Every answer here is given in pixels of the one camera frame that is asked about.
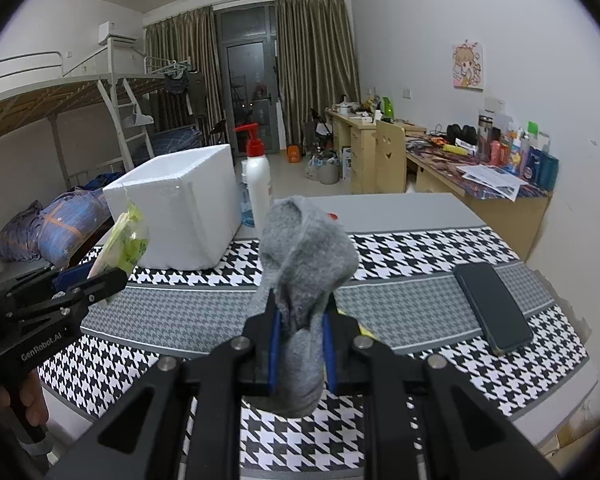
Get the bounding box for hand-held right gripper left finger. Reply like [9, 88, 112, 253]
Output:
[45, 290, 281, 480]

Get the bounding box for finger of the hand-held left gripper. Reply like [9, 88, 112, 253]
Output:
[0, 260, 91, 312]
[50, 267, 129, 322]

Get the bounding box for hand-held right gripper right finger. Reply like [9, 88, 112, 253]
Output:
[322, 295, 563, 480]

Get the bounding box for green printed plastic packet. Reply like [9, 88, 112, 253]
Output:
[87, 199, 151, 282]

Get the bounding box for grey sock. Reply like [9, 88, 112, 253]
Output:
[250, 196, 358, 418]

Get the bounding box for white foam box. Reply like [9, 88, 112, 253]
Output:
[102, 144, 243, 270]

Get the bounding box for person's left hand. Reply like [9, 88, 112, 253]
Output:
[16, 372, 50, 428]

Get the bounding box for houndstooth patterned tablecloth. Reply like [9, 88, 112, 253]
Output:
[37, 192, 600, 480]

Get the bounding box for clear plastic bottle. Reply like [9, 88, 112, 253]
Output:
[239, 160, 257, 228]

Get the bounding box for white bunk ladder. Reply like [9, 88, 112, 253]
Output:
[97, 75, 156, 171]

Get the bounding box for blue checked mattress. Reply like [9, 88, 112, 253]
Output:
[145, 127, 203, 153]

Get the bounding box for white pump bottle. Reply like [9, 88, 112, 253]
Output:
[234, 123, 273, 241]

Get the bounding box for black smartphone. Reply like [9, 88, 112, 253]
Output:
[452, 261, 534, 357]

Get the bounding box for grey waste bin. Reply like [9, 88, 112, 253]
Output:
[307, 155, 341, 183]

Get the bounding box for light wooden desk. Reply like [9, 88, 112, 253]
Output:
[405, 135, 551, 261]
[325, 107, 381, 193]

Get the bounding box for dark hanging clothes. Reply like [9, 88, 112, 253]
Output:
[162, 67, 206, 116]

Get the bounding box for wooden smiley chair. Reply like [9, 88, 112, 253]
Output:
[375, 120, 408, 193]

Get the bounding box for brown curtain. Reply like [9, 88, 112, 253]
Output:
[275, 0, 361, 148]
[145, 7, 226, 146]

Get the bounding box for printed paper sheets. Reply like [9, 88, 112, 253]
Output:
[461, 164, 523, 203]

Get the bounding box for white air conditioner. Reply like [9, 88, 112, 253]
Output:
[97, 21, 137, 45]

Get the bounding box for pile of desk clutter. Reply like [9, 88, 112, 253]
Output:
[330, 95, 381, 123]

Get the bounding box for glass balcony door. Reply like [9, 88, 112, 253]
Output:
[215, 4, 281, 156]

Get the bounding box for black pouch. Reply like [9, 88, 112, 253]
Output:
[447, 123, 478, 146]

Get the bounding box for row of toiletry bottles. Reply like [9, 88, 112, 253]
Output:
[477, 112, 560, 191]

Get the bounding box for cartoon wall poster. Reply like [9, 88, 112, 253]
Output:
[451, 40, 485, 92]

